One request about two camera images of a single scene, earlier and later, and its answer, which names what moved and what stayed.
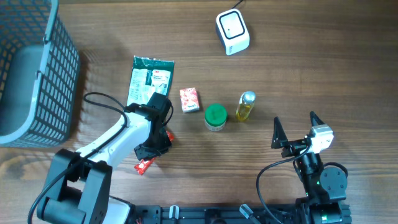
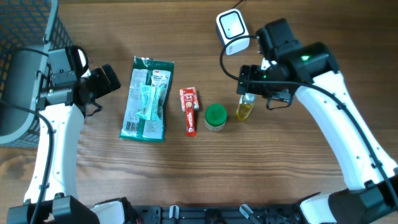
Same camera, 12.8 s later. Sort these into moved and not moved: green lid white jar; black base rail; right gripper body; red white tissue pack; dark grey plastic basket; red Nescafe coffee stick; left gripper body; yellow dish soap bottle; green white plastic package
Moved: left gripper body; red Nescafe coffee stick; right gripper body
Not moved: yellow dish soap bottle; green white plastic package; dark grey plastic basket; green lid white jar; red white tissue pack; black base rail
